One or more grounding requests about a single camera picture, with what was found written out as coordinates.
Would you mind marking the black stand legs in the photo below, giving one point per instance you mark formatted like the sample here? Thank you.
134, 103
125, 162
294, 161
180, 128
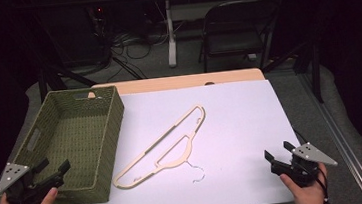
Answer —
56, 79
314, 69

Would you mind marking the dark computer tower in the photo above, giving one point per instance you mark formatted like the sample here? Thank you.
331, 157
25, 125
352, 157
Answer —
75, 35

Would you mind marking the beige plastic clothes hanger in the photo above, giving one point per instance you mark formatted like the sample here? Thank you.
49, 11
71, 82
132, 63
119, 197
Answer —
159, 142

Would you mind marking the white table cover sheet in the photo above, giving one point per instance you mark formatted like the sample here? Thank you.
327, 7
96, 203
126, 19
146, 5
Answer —
238, 126

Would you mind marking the black folding chair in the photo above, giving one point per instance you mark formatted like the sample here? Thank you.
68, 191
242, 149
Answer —
241, 39

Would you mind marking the metal floor rail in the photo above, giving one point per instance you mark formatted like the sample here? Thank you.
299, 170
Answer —
343, 143

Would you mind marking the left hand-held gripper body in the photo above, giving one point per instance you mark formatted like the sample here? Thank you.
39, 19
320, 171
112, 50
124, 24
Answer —
20, 193

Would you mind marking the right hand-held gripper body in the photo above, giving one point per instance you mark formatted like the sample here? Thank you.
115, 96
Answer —
304, 168

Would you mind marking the green woven basket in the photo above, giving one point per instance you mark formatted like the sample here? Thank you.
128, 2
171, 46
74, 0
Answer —
78, 138

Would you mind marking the person's right hand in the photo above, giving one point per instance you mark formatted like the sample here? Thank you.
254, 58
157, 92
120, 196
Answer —
309, 198

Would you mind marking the white-legged background desk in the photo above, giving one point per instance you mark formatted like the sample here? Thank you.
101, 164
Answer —
172, 49

